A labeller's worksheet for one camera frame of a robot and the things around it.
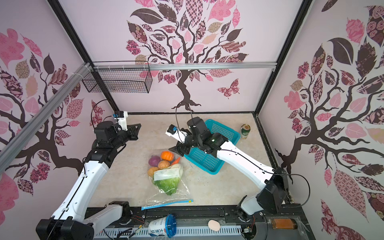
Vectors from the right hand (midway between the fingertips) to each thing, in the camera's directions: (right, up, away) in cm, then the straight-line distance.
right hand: (173, 139), depth 71 cm
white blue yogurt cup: (-3, -38, -7) cm, 38 cm away
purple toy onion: (-14, -14, +15) cm, 25 cm away
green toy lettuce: (-4, -23, +7) cm, 24 cm away
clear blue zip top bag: (-10, -32, +7) cm, 34 cm away
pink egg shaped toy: (+20, -42, -1) cm, 46 cm away
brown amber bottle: (+53, -40, -2) cm, 66 cm away
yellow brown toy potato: (-15, -20, +11) cm, 27 cm away
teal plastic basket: (+19, -16, +23) cm, 34 cm away
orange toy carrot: (-1, -16, +19) cm, 25 cm away
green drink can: (+44, +4, +27) cm, 52 cm away
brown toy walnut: (-7, -15, +12) cm, 21 cm away
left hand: (-17, +6, +4) cm, 19 cm away
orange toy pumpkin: (-6, -11, +15) cm, 19 cm away
